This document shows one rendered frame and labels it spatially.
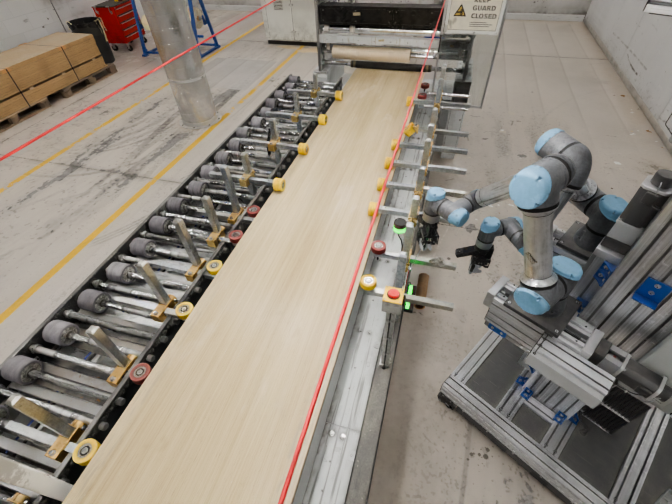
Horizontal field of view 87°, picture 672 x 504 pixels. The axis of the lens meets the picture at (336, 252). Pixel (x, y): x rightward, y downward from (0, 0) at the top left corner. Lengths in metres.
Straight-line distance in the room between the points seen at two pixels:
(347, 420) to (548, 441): 1.11
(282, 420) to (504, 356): 1.51
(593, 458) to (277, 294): 1.77
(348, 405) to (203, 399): 0.62
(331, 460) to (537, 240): 1.15
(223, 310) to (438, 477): 1.46
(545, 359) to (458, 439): 0.96
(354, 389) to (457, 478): 0.86
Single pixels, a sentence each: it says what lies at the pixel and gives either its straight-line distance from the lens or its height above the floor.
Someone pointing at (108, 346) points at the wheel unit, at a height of 0.99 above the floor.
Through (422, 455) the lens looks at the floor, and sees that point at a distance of 2.36.
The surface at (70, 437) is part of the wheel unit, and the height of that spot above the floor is 0.85.
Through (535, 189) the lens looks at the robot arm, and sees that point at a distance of 1.20.
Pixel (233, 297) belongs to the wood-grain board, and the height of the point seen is 0.90.
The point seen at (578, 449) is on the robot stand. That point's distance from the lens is 2.41.
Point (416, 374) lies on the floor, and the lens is 2.53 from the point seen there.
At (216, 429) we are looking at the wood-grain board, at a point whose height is 0.90.
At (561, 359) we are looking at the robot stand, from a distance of 1.68.
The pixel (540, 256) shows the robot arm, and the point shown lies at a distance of 1.34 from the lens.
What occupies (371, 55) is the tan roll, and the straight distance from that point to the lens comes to 4.12.
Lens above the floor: 2.25
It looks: 46 degrees down
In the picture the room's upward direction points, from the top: 3 degrees counter-clockwise
